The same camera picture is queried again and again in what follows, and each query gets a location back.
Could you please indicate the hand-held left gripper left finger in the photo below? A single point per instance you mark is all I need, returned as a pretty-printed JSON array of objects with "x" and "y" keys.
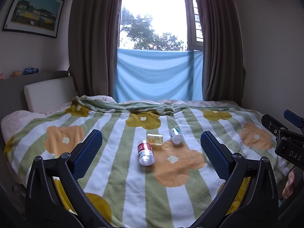
[{"x": 88, "y": 150}]

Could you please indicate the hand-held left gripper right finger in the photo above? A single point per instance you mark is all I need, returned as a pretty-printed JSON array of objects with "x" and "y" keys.
[{"x": 215, "y": 152}]

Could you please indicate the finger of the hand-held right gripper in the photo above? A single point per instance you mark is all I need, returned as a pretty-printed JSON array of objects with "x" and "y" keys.
[
  {"x": 294, "y": 118},
  {"x": 273, "y": 125}
]

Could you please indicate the red label white cup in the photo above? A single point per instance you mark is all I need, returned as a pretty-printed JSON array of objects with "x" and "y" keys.
[{"x": 145, "y": 153}]

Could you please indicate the green label white cup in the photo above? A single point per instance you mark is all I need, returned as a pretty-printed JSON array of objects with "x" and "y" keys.
[{"x": 176, "y": 135}]

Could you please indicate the person's right hand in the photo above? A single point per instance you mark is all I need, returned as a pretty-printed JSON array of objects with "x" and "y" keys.
[{"x": 289, "y": 186}]

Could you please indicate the striped floral blanket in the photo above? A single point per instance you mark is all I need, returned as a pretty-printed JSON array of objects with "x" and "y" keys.
[{"x": 133, "y": 175}]

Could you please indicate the yellow transparent box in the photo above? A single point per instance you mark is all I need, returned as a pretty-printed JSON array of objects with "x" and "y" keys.
[{"x": 154, "y": 139}]

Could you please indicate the white headboard cushion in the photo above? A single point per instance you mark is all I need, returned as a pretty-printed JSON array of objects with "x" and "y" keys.
[{"x": 48, "y": 95}]

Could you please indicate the grey headboard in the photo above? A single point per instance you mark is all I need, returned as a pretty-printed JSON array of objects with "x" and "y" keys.
[{"x": 14, "y": 92}]

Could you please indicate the light blue cloth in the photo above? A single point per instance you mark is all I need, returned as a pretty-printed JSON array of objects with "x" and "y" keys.
[{"x": 158, "y": 74}]

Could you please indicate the blue toy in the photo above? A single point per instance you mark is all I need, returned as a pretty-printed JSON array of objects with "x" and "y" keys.
[{"x": 31, "y": 71}]

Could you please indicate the brown curtain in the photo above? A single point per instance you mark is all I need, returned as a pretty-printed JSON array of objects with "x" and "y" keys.
[
  {"x": 95, "y": 40},
  {"x": 220, "y": 40}
]

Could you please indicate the orange toy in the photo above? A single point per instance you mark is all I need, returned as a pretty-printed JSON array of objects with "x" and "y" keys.
[{"x": 16, "y": 73}]

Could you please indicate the window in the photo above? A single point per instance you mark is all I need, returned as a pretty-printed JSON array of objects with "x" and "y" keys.
[{"x": 161, "y": 16}]

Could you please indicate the framed house picture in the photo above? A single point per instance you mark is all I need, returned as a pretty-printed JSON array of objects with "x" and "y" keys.
[{"x": 33, "y": 10}]

